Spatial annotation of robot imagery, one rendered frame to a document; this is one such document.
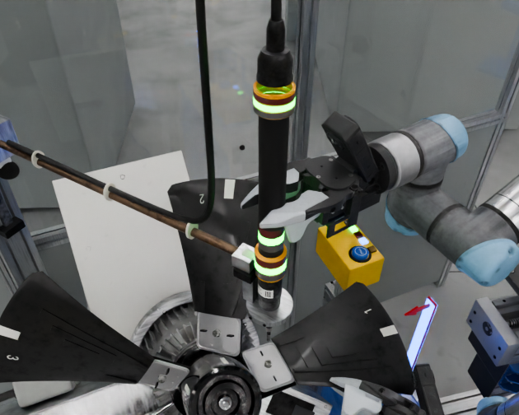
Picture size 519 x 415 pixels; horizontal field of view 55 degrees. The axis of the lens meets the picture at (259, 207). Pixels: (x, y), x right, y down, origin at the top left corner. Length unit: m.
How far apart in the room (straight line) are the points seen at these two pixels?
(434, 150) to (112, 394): 0.68
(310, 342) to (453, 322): 1.70
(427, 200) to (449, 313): 1.84
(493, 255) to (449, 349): 1.76
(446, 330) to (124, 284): 1.79
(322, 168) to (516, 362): 0.86
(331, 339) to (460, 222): 0.33
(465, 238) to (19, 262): 1.01
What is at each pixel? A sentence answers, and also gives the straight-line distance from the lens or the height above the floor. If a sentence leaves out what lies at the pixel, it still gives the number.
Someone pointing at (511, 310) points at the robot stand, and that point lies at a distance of 1.37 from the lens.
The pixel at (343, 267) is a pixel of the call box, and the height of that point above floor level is 1.06.
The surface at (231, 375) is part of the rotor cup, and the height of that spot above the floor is 1.25.
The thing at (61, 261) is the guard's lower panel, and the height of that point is 0.89.
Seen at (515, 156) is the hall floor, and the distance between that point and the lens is 3.78.
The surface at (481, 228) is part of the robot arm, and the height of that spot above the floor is 1.48.
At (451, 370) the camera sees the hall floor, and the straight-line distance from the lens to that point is 2.42.
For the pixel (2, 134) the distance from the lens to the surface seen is 1.03.
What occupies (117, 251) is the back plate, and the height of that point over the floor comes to 1.24.
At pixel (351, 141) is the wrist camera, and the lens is 0.60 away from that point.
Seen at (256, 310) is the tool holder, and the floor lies 1.37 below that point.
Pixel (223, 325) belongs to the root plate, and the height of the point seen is 1.26.
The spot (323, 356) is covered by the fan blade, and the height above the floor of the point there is 1.19.
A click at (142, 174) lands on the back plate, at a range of 1.04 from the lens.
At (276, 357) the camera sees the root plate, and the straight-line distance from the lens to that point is 0.91.
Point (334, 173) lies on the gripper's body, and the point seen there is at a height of 1.57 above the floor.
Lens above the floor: 1.96
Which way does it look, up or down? 42 degrees down
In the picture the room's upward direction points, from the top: straight up
